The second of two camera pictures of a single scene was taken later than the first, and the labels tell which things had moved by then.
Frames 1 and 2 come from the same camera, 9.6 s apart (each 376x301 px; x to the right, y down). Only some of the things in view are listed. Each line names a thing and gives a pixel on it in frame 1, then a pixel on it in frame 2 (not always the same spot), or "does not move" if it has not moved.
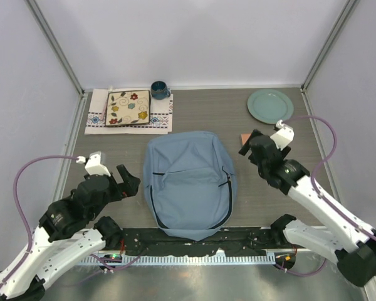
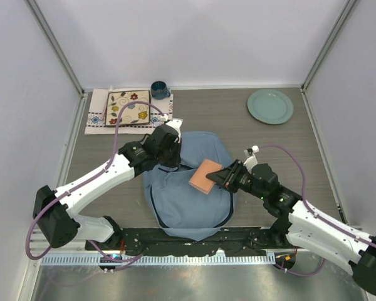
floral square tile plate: (127, 107) does not move
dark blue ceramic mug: (159, 91) does not move
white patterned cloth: (161, 116) does not move
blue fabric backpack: (190, 184) does not move
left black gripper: (128, 187) to (177, 160)
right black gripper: (247, 146) to (222, 175)
